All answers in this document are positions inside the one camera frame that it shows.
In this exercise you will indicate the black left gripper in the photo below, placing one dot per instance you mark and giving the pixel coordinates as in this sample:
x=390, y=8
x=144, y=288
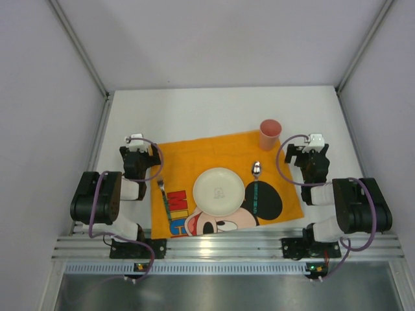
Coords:
x=139, y=154

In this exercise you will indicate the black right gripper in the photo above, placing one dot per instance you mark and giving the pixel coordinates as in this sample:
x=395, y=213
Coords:
x=308, y=155

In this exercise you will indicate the fork with teal handle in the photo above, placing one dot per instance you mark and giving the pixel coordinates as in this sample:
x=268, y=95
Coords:
x=161, y=185

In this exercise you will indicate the pink plastic cup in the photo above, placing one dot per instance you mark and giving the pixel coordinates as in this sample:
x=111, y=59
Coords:
x=269, y=132

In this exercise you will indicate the spoon with teal handle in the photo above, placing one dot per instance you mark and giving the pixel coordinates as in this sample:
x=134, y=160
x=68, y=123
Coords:
x=256, y=172

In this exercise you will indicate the orange cartoon print cloth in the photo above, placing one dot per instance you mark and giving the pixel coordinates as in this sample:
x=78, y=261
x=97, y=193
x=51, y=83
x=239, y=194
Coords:
x=184, y=161

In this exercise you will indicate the cream round plate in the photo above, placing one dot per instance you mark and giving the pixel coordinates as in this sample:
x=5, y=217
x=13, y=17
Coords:
x=218, y=192

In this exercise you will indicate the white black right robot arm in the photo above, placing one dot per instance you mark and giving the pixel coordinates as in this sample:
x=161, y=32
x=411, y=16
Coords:
x=360, y=206

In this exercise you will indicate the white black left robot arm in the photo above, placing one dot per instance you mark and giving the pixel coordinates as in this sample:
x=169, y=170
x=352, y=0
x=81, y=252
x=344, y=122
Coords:
x=97, y=199

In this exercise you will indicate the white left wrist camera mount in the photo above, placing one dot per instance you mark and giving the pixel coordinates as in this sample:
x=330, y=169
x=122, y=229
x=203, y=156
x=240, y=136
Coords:
x=134, y=143

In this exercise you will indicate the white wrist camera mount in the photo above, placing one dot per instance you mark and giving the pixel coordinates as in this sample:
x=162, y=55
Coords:
x=313, y=142
x=134, y=143

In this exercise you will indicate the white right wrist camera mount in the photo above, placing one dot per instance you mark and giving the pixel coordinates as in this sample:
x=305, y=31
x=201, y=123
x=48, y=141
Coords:
x=313, y=142

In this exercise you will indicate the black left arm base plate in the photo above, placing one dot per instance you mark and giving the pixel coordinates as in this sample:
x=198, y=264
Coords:
x=127, y=250

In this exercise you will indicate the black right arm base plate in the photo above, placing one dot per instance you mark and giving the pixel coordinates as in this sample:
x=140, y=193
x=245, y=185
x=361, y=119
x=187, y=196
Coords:
x=298, y=248

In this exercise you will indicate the aluminium mounting rail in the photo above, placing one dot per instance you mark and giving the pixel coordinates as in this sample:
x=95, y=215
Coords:
x=257, y=244

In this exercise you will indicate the perforated grey cable duct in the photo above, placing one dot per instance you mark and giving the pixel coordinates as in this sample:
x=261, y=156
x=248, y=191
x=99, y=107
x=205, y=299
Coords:
x=195, y=268

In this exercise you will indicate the left aluminium frame post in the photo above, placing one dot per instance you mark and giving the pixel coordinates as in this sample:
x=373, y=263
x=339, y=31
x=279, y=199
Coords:
x=78, y=46

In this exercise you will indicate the aluminium frame post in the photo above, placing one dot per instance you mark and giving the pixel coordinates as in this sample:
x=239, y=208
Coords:
x=367, y=39
x=78, y=46

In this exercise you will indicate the right aluminium frame post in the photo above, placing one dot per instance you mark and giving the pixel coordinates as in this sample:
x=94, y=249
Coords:
x=367, y=39

